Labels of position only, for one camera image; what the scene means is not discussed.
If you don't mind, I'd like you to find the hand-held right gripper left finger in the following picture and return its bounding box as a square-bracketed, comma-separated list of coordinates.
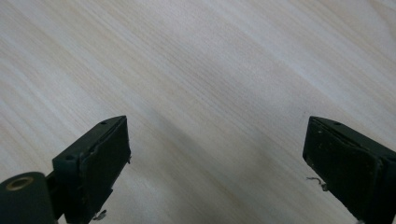
[51, 115, 132, 224]

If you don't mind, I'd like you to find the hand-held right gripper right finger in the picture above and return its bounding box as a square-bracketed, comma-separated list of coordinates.
[302, 116, 396, 224]

